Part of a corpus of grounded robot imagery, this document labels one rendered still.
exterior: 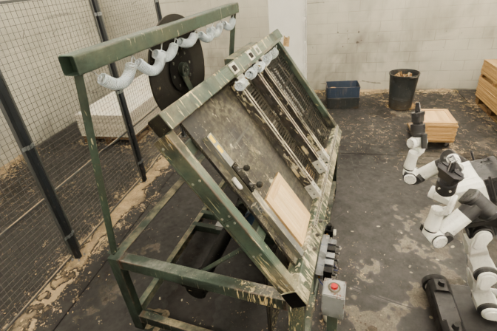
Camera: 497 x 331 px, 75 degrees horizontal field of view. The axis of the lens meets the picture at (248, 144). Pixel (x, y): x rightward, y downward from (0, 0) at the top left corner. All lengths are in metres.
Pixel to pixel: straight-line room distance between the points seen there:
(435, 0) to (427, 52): 0.95
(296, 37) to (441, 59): 3.13
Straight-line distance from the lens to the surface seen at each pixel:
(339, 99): 6.40
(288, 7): 5.70
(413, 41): 7.35
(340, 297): 1.94
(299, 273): 2.06
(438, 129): 5.25
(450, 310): 3.02
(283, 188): 2.25
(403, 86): 6.36
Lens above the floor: 2.48
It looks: 28 degrees down
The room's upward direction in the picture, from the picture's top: 6 degrees counter-clockwise
